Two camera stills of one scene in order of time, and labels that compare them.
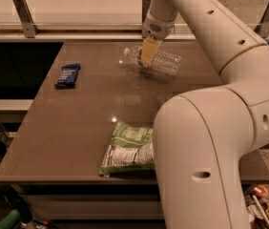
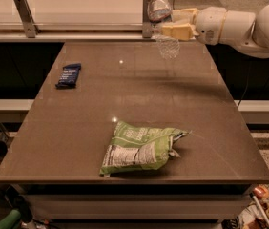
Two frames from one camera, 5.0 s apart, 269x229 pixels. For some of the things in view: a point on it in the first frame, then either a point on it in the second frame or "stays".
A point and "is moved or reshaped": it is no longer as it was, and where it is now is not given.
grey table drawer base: (93, 205) stays
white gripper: (157, 29) to (210, 24)
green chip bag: (131, 148) stays
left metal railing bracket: (28, 25) stays
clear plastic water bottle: (165, 63) is moved or reshaped
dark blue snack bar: (69, 76) stays
